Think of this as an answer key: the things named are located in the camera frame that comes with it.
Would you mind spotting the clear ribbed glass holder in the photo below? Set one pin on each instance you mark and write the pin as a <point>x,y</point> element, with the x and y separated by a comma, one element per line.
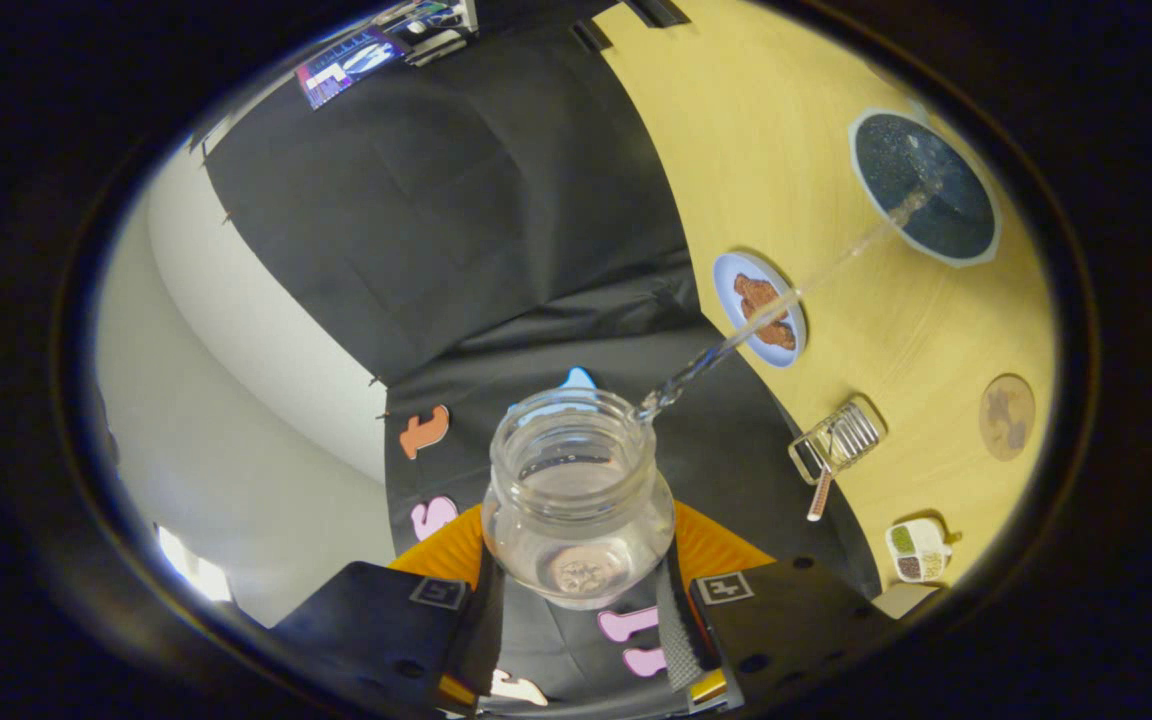
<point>836,440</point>

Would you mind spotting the black table clamp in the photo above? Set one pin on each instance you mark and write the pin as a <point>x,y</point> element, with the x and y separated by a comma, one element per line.
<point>656,10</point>
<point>592,35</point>

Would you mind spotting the white cup blue inside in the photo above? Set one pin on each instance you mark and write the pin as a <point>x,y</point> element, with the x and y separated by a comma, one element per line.
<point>921,190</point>

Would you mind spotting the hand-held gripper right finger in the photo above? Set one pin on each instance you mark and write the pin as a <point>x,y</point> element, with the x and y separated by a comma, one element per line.
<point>681,640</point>

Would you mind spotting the white divided grain dish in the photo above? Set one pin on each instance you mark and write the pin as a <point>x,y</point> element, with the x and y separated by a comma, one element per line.
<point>918,550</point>

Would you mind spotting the light wooden table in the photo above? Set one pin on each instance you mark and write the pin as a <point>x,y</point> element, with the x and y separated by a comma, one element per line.
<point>756,130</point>

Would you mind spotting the clear glass bottle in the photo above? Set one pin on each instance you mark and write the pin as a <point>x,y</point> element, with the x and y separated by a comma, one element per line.
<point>576,450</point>

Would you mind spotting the pink white stick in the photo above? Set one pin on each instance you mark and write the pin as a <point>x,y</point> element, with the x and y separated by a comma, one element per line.
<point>819,497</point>

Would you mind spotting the computer monitor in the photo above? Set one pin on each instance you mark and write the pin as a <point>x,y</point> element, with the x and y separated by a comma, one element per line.
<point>351,65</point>

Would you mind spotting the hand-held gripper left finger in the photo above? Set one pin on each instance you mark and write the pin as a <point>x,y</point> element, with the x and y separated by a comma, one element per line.
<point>476,640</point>

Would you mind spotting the light blue plate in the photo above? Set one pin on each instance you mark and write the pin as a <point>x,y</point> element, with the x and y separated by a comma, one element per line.
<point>731,290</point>

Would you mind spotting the brown food piece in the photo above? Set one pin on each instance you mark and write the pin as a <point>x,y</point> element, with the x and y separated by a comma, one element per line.
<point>754,293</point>
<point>781,335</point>

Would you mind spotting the grey desk equipment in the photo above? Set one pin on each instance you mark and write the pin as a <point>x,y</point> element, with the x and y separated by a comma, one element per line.
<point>431,30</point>

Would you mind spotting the round brown coaster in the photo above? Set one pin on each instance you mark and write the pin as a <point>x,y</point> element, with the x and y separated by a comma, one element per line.
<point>1007,417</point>

